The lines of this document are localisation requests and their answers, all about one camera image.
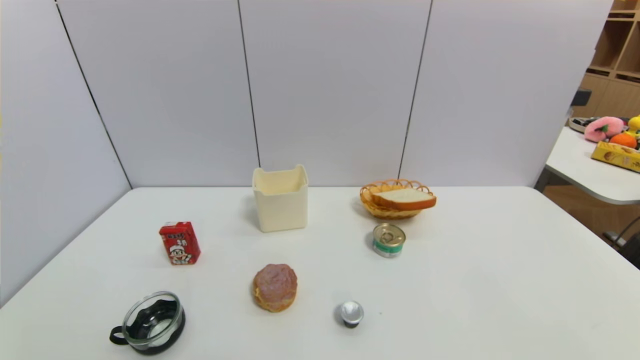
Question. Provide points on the toast bread slice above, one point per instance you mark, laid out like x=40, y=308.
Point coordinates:
x=405, y=199

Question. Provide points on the cream square plastic box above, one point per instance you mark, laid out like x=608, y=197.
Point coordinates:
x=280, y=210

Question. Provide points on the yellow snack box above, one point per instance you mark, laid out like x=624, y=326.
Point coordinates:
x=617, y=156

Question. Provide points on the orange wicker basket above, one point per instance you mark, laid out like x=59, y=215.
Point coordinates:
x=368, y=201

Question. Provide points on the green label tin can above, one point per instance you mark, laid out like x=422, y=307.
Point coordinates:
x=388, y=241

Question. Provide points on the pink topped burger bun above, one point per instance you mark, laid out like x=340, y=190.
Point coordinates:
x=275, y=287

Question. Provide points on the silver round knob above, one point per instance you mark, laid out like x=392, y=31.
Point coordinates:
x=351, y=312

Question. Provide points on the red milk carton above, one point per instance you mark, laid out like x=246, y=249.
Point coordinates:
x=180, y=242

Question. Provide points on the white side table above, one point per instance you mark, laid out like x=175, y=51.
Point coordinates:
x=580, y=167

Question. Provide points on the dark round tray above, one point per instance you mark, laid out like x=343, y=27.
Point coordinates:
x=579, y=123

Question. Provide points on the black chair backrest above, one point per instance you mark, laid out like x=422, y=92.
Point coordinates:
x=581, y=97

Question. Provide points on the pink plush toy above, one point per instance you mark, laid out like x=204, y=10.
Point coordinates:
x=602, y=127

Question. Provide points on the orange plush fruit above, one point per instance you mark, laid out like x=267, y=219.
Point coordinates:
x=623, y=140

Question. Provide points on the wooden shelf unit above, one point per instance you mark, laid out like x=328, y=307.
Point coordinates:
x=612, y=85

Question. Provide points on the black chair base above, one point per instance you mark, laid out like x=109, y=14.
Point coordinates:
x=631, y=250

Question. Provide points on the yellow plush toy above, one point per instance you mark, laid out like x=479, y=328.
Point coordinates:
x=635, y=125

